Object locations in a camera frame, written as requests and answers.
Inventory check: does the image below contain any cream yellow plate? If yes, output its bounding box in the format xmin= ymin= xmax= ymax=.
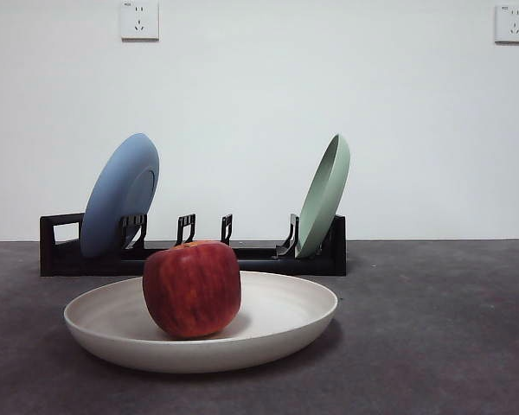
xmin=63 ymin=271 xmax=339 ymax=374

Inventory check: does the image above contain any red apple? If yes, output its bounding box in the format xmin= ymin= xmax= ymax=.
xmin=142 ymin=240 xmax=242 ymax=340

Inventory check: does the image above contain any green plate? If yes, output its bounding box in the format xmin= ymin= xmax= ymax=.
xmin=295 ymin=132 xmax=352 ymax=259

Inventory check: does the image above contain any blue plate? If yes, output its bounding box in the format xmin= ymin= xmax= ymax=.
xmin=80 ymin=132 xmax=161 ymax=259

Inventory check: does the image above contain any black plastic plate rack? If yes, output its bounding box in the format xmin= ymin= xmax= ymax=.
xmin=39 ymin=213 xmax=348 ymax=278

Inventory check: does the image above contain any white wall socket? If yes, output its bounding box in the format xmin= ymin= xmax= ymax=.
xmin=495 ymin=3 xmax=519 ymax=44
xmin=120 ymin=0 xmax=161 ymax=43

